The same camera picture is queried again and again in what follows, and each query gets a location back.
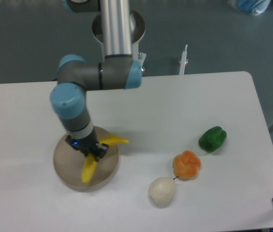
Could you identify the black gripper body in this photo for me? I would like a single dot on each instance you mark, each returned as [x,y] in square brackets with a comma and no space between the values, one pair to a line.
[86,145]

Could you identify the yellow banana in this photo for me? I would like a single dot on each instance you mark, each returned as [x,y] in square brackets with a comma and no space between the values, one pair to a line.
[90,163]

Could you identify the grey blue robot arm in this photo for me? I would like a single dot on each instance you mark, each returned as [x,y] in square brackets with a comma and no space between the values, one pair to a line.
[75,77]

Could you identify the beige round plate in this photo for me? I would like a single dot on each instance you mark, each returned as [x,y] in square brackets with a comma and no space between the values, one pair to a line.
[68,165]

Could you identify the white pear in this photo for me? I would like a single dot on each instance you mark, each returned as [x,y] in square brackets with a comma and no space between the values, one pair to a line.
[162,191]

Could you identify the peeled orange mandarin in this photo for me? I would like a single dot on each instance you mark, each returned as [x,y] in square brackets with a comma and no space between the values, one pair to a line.
[186,165]

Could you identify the green bell pepper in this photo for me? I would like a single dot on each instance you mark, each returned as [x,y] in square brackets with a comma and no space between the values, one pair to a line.
[212,139]

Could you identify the blue plastic bag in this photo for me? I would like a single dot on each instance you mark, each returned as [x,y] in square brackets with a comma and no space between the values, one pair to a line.
[250,7]

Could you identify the white frame bar right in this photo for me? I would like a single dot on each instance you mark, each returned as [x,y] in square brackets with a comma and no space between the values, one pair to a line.
[183,61]

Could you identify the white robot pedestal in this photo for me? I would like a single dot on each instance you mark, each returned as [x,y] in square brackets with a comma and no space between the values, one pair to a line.
[137,25]

